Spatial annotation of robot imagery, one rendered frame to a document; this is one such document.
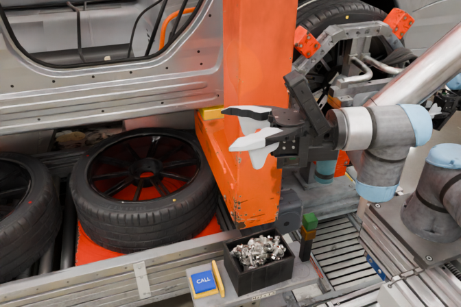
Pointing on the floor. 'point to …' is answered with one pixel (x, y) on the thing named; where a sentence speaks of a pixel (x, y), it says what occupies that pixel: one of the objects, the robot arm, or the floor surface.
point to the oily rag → (96, 138)
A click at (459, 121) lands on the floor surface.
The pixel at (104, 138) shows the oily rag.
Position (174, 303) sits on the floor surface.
